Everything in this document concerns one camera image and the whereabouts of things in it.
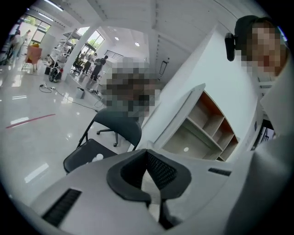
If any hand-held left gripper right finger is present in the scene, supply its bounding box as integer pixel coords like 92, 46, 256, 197
146, 148, 239, 235

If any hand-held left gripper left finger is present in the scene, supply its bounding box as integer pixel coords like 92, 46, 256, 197
29, 148, 166, 235

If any black folding chair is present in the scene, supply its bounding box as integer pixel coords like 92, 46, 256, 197
63, 107, 142, 174

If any grey wooden desk hutch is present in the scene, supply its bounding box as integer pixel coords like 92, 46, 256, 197
140, 83, 241, 162

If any grey waste bin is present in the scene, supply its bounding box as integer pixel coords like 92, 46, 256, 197
75, 86, 86, 100

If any long red floor tape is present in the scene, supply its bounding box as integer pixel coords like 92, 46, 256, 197
6, 113, 57, 129

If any green and black office chair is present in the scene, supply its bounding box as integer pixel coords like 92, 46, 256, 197
69, 58, 85, 74

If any metal balcony railing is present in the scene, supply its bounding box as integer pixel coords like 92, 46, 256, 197
107, 50, 126, 62

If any white pillar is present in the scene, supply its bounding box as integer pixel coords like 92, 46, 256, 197
64, 26, 97, 83

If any large window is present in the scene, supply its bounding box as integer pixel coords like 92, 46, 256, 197
19, 15, 51, 49
86, 29, 105, 55

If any white shelving rack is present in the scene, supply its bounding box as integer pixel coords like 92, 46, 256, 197
49, 28, 80, 69

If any orange chair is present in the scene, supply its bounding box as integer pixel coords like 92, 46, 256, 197
23, 43, 44, 72

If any person's head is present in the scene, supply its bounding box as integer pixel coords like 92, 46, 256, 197
234, 15, 289, 78

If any long ceiling tube light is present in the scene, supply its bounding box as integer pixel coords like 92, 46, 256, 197
43, 0, 65, 11

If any black floor cable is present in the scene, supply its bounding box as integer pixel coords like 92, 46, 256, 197
39, 83, 104, 113

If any black head-mounted camera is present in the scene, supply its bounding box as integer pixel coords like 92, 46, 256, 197
224, 32, 239, 62

